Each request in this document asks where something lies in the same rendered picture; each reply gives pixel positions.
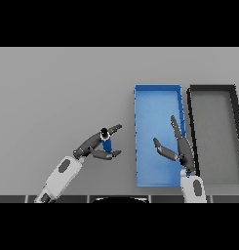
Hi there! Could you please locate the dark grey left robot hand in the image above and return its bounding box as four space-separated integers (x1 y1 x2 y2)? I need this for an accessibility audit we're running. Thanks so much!
72 123 123 161

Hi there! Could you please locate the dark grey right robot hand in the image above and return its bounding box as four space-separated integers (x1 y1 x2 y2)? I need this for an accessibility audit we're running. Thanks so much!
152 114 195 174

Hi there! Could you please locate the blue pipe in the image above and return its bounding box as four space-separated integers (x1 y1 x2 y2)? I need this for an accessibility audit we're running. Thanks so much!
100 127 113 153

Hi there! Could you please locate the blue bin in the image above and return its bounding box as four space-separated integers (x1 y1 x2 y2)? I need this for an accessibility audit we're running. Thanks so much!
134 84 187 188

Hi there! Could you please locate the dark grey bin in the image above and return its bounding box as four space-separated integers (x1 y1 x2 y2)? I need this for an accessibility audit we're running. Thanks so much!
186 84 239 186

